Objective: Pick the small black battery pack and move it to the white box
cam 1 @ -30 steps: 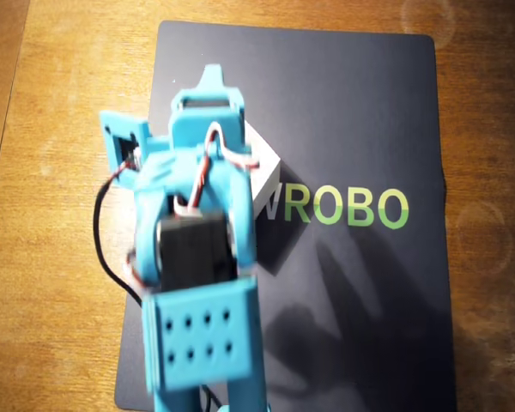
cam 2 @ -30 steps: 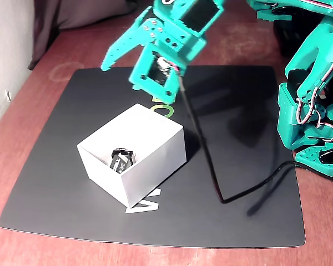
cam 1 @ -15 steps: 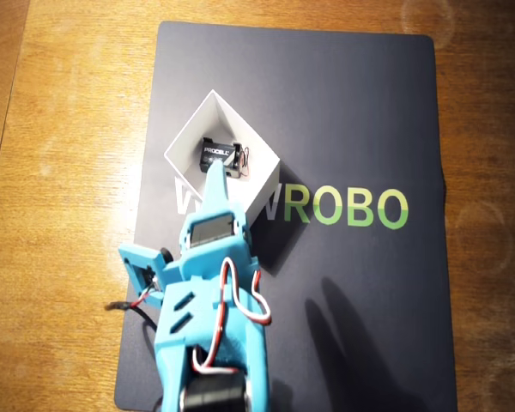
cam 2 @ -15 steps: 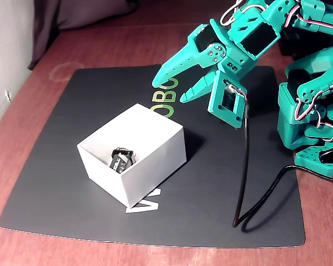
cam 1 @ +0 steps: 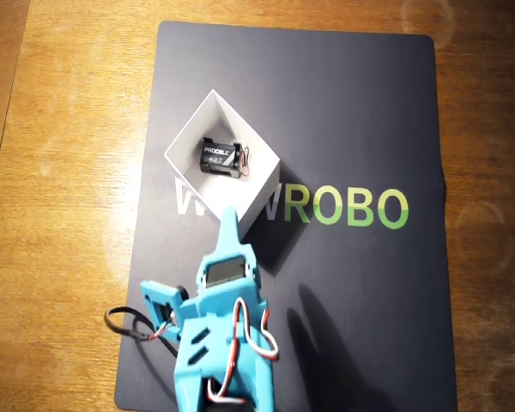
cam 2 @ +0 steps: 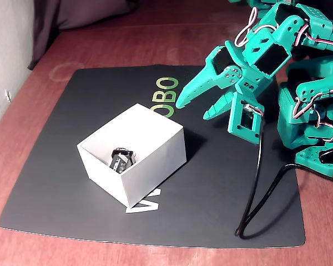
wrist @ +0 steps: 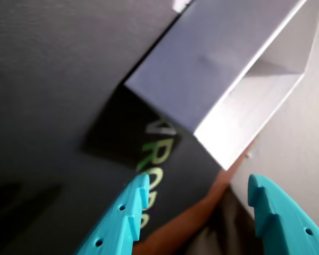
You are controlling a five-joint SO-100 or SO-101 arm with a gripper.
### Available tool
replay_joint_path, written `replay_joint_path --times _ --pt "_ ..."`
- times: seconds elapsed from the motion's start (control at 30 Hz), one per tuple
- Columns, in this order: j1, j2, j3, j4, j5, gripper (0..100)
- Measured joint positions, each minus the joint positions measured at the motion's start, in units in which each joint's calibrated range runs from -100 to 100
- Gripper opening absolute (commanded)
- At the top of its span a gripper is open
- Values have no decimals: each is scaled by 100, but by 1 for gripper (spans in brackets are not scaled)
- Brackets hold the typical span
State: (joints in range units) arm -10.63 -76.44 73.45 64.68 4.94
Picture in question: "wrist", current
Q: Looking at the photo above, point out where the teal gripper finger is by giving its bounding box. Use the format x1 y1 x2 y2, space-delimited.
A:
247 173 319 255
74 174 151 255

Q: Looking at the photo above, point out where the white open cardboard box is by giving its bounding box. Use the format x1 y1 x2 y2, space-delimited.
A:
123 0 319 171

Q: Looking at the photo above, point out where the black WOWROBO printed mat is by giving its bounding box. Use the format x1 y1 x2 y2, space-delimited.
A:
0 0 224 255

